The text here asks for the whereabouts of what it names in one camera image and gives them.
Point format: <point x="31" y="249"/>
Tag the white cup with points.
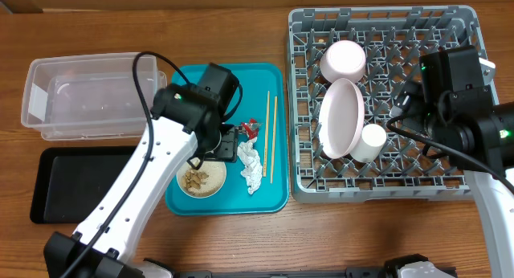
<point x="372" y="139"/>

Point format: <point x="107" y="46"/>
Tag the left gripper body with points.
<point x="227" y="148"/>

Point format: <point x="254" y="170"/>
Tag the teal plastic tray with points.
<point x="256" y="79"/>

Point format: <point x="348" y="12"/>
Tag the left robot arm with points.
<point x="185" y="122"/>

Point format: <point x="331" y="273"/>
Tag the grey dishwasher rack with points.
<point x="393" y="39"/>

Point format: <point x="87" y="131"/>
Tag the clear plastic bin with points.
<point x="89" y="97"/>

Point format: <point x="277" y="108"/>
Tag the black plastic tray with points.
<point x="71" y="181"/>

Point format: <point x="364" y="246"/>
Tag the red snack wrapper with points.
<point x="250" y="128"/>

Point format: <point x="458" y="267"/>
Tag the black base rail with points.
<point x="406" y="266"/>

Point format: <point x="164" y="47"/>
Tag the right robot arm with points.
<point x="453" y="110"/>

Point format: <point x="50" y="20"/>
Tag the large pink plate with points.
<point x="341" y="118"/>

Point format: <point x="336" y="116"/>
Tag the left wooden chopstick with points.
<point x="266" y="136"/>

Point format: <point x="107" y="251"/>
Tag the small bowl with food scraps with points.
<point x="204" y="182"/>

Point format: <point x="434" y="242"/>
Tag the pink bowl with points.
<point x="343" y="59"/>

